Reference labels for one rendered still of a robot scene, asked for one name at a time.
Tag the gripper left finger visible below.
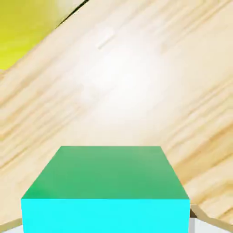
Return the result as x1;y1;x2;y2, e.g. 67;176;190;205
0;218;23;233

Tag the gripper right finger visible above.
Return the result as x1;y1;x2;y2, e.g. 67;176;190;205
189;203;233;233

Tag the small cyan cube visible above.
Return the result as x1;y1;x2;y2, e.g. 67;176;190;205
20;145;191;233

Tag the large yellow box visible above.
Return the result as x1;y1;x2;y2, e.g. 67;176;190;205
0;0;90;71

